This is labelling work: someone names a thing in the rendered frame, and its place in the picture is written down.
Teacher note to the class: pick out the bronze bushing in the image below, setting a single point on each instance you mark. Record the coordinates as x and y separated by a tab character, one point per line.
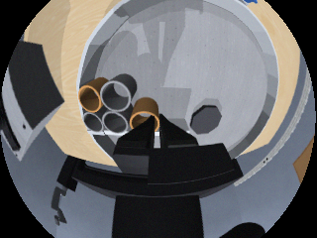
144	105
87	97

